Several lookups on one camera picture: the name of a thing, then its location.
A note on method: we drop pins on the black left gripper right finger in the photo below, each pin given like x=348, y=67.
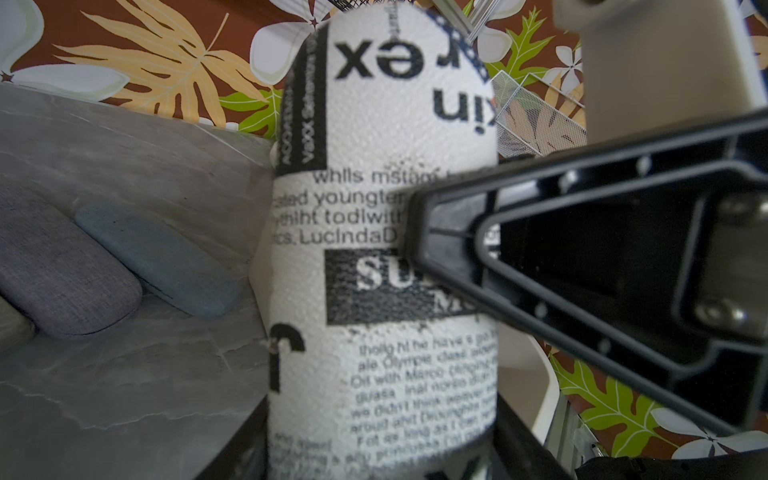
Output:
x=517, y=453

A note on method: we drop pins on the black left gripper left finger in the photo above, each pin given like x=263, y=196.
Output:
x=244, y=457

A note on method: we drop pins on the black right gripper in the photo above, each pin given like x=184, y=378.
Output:
x=646, y=258

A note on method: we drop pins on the cream plastic storage box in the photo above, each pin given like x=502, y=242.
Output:
x=527, y=381

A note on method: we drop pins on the purple fabric glasses case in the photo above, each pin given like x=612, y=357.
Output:
x=55, y=274

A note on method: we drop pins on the grey stone block case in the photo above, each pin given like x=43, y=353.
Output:
x=16, y=329

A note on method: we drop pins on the light blue fabric glasses case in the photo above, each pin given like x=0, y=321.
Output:
x=168, y=264

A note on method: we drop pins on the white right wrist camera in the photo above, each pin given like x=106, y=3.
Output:
x=651, y=65

